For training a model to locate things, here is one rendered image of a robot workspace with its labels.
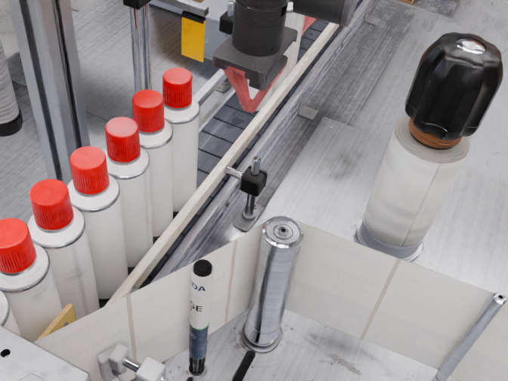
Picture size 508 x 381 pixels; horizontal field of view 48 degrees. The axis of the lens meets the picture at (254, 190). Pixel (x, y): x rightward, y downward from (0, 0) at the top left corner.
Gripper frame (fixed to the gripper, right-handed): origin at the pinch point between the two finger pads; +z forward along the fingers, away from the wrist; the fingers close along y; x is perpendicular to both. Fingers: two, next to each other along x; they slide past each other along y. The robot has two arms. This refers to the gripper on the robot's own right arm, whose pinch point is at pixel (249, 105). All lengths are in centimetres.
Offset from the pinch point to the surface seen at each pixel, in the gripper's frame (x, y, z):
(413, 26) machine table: -11, 68, 19
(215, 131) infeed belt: 7.9, 7.6, 13.8
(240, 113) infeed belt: 6.6, 13.6, 13.9
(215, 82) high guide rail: 9.1, 8.7, 5.6
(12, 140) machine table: 36.7, -5.8, 18.7
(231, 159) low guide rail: 1.8, 0.1, 10.4
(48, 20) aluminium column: 18.5, -12.3, -11.8
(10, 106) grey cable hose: 14.8, -23.0, -9.3
